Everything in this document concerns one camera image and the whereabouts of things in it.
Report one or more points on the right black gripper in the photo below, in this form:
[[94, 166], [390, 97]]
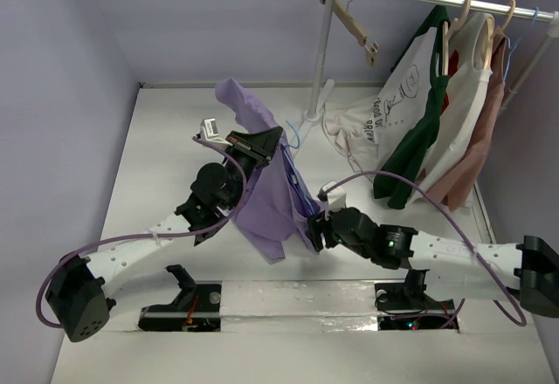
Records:
[[317, 230]]

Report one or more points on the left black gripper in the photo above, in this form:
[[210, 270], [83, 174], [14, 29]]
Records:
[[258, 147]]

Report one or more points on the purple t shirt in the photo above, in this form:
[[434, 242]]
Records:
[[278, 203]]

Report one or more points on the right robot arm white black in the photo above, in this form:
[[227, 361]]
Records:
[[443, 269]]

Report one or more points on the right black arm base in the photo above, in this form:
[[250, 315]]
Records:
[[405, 306]]

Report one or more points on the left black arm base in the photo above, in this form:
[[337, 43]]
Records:
[[195, 308]]

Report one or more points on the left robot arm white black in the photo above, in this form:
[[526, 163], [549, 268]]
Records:
[[81, 289]]

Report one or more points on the dark green t shirt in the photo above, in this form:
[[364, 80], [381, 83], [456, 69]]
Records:
[[408, 158]]

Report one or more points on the cream printed t shirt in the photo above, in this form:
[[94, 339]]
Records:
[[368, 131]]

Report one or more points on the pink shirt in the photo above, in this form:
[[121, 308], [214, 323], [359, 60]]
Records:
[[480, 143]]

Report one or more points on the wooden clip hanger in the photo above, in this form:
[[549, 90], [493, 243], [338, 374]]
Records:
[[369, 46]]

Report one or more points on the wooden hanger left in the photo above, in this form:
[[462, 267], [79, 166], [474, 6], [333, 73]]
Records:
[[448, 30]]

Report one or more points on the wooden hanger right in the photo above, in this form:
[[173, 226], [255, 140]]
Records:
[[492, 30]]

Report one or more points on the white clothes rack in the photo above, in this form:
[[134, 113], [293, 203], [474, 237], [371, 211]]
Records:
[[320, 89]]

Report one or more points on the red garment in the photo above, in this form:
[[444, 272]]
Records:
[[453, 65]]

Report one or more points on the white tank top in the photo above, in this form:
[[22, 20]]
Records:
[[467, 91]]

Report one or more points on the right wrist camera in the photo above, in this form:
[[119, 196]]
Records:
[[334, 196]]

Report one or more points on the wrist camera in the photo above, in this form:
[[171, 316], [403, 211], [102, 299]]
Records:
[[208, 132], [334, 196]]

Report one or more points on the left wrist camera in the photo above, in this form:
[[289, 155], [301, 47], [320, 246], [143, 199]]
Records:
[[208, 132]]

